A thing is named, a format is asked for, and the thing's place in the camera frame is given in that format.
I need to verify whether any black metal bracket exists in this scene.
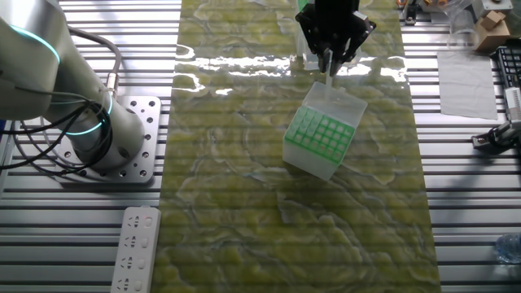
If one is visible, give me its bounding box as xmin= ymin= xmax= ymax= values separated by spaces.
xmin=401 ymin=0 xmax=420 ymax=26

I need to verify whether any white paper sheet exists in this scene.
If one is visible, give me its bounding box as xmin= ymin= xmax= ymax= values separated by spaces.
xmin=436 ymin=51 xmax=500 ymax=121

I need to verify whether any clear plastic container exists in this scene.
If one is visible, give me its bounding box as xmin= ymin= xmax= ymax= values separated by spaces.
xmin=445 ymin=0 xmax=481 ymax=50

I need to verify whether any clear tip box green rack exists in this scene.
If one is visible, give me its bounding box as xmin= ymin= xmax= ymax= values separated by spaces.
xmin=282 ymin=81 xmax=370 ymax=181
xmin=295 ymin=0 xmax=364 ymax=73

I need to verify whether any brown cardboard box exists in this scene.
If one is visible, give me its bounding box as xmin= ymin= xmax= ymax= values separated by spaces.
xmin=473 ymin=10 xmax=512 ymax=53

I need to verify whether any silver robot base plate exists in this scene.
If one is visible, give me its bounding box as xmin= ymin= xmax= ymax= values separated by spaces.
xmin=55 ymin=95 xmax=163 ymax=184

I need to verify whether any green marble patterned mat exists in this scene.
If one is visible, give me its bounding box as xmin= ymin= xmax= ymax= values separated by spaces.
xmin=150 ymin=0 xmax=443 ymax=293

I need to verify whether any black keyboard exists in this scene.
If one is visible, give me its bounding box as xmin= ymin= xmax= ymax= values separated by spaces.
xmin=495 ymin=45 xmax=521 ymax=90

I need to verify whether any grey metal device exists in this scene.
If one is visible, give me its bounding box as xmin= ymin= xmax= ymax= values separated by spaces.
xmin=471 ymin=0 xmax=514 ymax=13

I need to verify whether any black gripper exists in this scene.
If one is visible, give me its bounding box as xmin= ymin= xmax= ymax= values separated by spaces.
xmin=295 ymin=0 xmax=378 ymax=78

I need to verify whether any clear water bottle blue cap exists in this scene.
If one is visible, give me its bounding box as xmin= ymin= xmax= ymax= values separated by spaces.
xmin=494 ymin=233 xmax=521 ymax=265

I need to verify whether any white power strip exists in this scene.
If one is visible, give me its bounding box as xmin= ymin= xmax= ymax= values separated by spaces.
xmin=109 ymin=206 xmax=163 ymax=293

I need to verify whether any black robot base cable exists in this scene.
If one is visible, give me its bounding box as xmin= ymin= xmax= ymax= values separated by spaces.
xmin=0 ymin=97 xmax=115 ymax=177

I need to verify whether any grey cable metal connector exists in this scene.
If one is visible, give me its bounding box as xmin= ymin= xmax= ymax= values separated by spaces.
xmin=63 ymin=24 xmax=123 ymax=101

